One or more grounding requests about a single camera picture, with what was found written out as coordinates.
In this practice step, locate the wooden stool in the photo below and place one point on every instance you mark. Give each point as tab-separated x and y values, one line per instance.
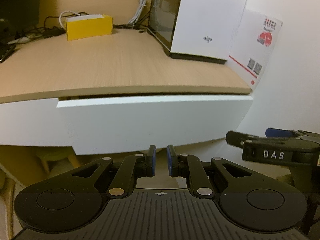
56	153

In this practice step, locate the black keyboard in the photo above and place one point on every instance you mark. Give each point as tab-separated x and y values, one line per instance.
6	50

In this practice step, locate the white aigo computer case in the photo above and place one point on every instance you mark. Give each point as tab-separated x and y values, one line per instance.
200	30

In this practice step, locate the yellow cardboard box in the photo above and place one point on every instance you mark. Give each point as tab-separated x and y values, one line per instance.
88	26

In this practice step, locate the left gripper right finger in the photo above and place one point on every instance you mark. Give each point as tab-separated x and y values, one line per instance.
194	171

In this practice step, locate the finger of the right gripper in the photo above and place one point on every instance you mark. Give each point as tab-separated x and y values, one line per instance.
239	140
284	133

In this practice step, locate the black monitor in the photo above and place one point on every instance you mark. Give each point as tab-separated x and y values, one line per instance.
18	15

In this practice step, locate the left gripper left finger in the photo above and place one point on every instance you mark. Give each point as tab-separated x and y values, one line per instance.
130	170

